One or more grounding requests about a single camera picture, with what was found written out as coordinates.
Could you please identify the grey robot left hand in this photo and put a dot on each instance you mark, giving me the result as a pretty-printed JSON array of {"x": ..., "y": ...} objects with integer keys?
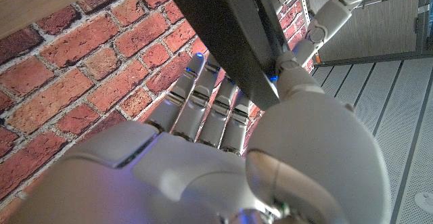
[{"x": 331, "y": 17}]

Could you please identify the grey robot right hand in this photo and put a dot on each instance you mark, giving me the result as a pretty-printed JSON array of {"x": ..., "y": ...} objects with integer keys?
[{"x": 203, "y": 170}]

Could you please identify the black stapler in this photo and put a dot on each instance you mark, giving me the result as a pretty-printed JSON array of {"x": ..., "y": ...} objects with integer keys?
[{"x": 220, "y": 24}]

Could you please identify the red brick backdrop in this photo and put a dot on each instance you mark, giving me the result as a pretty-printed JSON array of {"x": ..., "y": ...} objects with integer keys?
[{"x": 67, "y": 65}]

